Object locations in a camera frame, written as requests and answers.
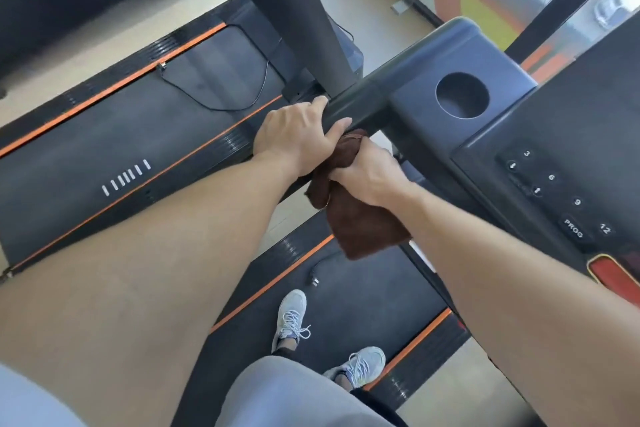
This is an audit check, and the person's grey shoe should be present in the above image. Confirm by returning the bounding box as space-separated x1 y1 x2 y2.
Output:
271 289 312 355
322 346 387 389

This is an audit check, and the black window frame post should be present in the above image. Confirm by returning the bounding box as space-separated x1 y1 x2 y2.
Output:
505 0 640 65

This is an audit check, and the person's right hand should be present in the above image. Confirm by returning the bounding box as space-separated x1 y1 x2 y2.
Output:
327 135 416 210

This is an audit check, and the brown microfibre cloth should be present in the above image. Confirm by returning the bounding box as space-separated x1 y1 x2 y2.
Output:
303 129 413 262

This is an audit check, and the person's left hand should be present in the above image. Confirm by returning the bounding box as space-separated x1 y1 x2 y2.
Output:
252 95 353 177

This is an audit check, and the black cord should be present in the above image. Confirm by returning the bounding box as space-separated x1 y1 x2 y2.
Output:
309 251 346 288
156 59 271 112

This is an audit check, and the black treadmill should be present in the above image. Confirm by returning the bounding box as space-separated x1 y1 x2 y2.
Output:
0 0 366 285
172 16 640 427

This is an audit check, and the person's right grey shoe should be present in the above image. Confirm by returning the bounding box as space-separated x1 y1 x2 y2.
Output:
322 346 387 389

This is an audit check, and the person's right forearm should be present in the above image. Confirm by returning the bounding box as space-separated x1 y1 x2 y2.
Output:
395 183 640 427

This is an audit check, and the person's grey shirt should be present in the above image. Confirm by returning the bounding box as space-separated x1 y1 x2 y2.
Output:
0 355 396 427

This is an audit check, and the person's left grey shoe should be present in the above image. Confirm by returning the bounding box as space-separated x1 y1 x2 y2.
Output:
271 289 312 355

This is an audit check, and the person's left forearm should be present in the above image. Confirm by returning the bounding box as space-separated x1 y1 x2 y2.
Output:
0 151 303 427

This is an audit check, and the black power cable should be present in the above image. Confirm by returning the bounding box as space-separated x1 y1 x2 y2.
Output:
329 19 357 47

